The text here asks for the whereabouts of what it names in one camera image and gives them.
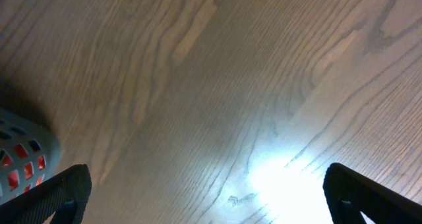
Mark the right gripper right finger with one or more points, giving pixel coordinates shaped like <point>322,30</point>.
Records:
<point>350,196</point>

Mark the dark grey plastic basket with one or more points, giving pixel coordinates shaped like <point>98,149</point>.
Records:
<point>18,130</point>

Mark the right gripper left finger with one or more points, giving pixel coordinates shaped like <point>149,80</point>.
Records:
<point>62,198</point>

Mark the orange biscuit roll pack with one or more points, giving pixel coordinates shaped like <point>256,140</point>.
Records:
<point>22,168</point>

